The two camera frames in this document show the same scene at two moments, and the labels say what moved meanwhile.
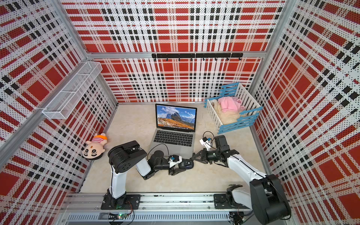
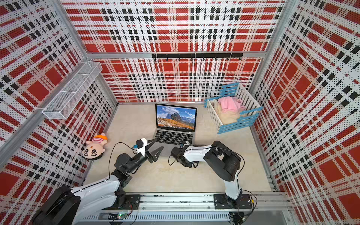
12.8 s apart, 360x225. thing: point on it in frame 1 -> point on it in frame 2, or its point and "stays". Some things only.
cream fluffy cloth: x=228 y=117 stays
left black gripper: x=175 y=171 -> x=150 y=157
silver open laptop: x=175 y=130 stays
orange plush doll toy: x=94 y=149 stays
